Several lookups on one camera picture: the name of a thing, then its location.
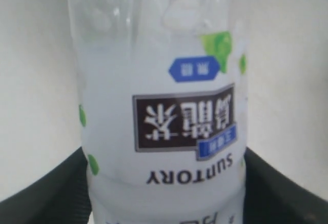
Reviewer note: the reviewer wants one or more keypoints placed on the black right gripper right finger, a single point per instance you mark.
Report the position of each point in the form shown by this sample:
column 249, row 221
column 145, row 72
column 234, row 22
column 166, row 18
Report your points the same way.
column 271, row 197

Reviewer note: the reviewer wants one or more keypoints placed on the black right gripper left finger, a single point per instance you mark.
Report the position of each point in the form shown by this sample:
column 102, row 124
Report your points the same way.
column 61, row 196

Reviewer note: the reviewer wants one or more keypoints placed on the Suntory tea bottle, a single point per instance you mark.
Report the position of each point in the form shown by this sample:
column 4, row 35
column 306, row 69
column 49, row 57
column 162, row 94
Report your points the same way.
column 163, row 107

